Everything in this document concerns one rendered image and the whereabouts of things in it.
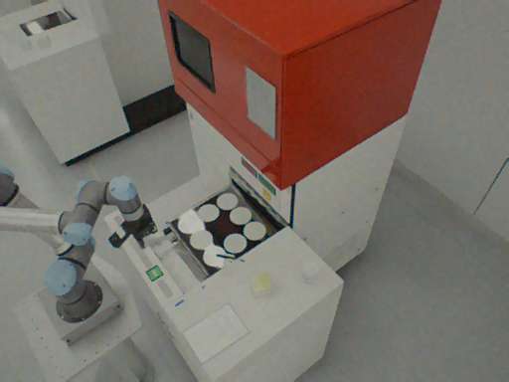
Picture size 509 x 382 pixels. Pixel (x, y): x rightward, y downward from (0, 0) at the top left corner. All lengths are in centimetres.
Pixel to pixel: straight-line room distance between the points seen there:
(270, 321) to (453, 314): 155
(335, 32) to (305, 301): 97
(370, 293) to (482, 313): 69
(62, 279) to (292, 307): 86
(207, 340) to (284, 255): 46
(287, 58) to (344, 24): 23
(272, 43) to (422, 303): 205
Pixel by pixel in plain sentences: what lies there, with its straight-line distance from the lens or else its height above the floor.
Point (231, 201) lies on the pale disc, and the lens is 201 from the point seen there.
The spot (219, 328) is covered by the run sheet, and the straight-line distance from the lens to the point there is 162.
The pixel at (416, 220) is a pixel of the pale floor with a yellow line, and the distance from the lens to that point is 322.
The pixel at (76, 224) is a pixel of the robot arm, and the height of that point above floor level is 149.
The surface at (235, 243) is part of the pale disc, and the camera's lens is 187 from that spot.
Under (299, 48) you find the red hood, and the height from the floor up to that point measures 181.
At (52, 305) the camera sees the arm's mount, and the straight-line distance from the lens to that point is 194.
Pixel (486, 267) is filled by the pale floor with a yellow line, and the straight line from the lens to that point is 318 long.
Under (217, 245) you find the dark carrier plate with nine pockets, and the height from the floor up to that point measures 90.
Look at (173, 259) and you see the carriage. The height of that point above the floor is 88.
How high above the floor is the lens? 246
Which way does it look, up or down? 50 degrees down
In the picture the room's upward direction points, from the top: 2 degrees counter-clockwise
